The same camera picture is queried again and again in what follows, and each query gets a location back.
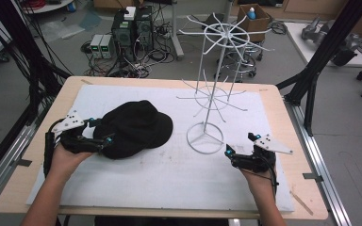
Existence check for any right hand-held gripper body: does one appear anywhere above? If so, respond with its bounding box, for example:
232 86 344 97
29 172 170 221
231 134 294 174

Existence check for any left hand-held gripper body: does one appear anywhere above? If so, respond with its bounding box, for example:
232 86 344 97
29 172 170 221
50 107 107 155

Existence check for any black hat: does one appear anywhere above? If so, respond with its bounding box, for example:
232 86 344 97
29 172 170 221
92 100 174 160

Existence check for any white wire rack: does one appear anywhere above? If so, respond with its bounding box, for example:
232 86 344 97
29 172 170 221
175 12 275 155

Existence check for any person's right hand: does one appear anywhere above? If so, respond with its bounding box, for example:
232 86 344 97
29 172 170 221
239 167 278 195

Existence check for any person's left hand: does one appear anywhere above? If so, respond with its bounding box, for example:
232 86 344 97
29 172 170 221
48 144 94 186

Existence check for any grey tape strip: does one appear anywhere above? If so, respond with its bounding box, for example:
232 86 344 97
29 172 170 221
303 172 324 184

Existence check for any thin wooden stick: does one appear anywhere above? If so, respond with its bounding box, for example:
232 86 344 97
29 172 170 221
289 190 315 217

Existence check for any white table mat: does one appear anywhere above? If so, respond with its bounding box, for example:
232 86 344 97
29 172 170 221
25 84 295 213

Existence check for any black tape strip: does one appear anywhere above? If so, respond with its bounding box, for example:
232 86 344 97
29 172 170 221
10 158 33 168

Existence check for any chrome wheeled stool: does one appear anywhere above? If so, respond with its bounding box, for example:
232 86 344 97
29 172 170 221
214 42 264 80

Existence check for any white power supply unit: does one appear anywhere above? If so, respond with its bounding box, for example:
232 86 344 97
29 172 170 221
100 34 114 59
90 34 104 59

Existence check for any black computer tower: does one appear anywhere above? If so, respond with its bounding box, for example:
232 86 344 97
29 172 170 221
134 6 155 53
110 10 137 63

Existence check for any white floor board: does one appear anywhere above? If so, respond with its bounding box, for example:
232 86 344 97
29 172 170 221
284 22 362 68

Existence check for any cardboard box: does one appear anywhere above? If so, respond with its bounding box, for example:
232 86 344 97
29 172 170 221
237 3 272 43

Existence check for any white box on computer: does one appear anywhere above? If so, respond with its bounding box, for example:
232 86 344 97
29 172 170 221
123 6 137 22

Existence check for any round white table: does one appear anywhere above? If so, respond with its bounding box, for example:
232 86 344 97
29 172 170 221
21 0 77 15

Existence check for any grey table leg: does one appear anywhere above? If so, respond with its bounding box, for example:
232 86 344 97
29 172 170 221
169 0 186 61

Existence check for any grey robot device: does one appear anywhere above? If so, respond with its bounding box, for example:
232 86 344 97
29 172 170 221
301 16 360 68

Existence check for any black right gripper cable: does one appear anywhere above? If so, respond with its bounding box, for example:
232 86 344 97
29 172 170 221
257 153 280 202

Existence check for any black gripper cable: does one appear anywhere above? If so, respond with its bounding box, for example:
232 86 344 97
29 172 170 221
42 118 66 179
257 153 280 202

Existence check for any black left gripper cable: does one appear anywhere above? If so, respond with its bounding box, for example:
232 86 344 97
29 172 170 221
42 118 66 179

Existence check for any aluminium rail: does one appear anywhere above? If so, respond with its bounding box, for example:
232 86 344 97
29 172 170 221
0 105 50 212
283 99 354 226

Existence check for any black metal frame with cables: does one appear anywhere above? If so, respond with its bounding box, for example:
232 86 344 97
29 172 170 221
0 0 74 133

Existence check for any tangle of floor cables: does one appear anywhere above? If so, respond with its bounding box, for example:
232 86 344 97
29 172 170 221
80 24 177 79

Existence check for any black metal frame strut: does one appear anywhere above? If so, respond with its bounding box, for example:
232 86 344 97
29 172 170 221
275 0 362 137

